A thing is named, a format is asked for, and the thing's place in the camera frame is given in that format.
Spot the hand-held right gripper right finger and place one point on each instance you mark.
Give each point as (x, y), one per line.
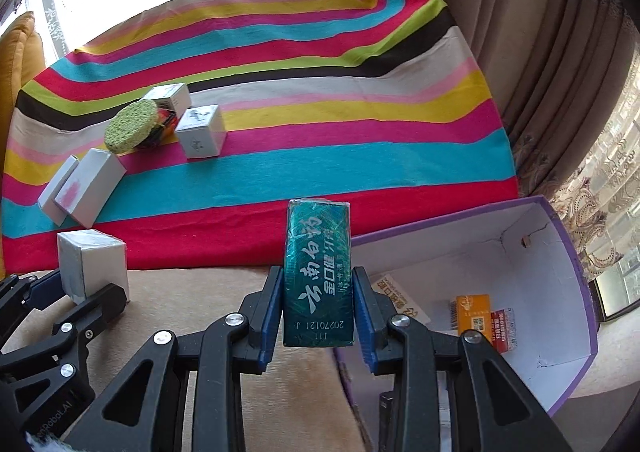
(364, 322)

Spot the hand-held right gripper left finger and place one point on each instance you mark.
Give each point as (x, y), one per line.
(272, 317)

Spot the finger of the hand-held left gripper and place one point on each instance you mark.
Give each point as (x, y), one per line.
(102, 304)
(30, 294)

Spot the white box with silver top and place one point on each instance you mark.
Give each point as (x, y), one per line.
(100, 262)

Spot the white and orange tissue packet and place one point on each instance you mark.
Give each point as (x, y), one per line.
(405, 299)

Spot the teal green box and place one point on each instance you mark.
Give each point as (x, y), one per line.
(317, 272)

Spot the small pale cardboard box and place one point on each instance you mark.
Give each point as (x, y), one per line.
(55, 197)

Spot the orange and tan box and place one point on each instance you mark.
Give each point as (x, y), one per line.
(472, 307)

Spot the white box with pink stain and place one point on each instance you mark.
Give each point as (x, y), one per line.
(90, 187)

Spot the red tissue packet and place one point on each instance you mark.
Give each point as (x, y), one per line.
(502, 332)

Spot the purple cardboard box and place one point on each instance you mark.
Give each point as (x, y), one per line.
(525, 282)

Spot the green round sponge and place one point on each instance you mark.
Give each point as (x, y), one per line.
(127, 129)

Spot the white box with dark logo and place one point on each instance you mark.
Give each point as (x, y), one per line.
(200, 137)

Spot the white box with grey print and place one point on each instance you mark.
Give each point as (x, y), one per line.
(170, 94)

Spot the beige velvet cushion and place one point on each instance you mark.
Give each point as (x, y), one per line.
(190, 292)

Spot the striped multicolour cloth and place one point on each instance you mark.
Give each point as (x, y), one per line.
(300, 157)

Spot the yellow cushion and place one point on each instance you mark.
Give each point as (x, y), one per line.
(20, 57)

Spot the sheer patterned curtain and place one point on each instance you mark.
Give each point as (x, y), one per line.
(600, 182)

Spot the beige brown curtain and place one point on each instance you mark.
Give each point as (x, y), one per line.
(525, 32)

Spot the window with dark frame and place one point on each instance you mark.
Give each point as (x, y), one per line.
(615, 297)

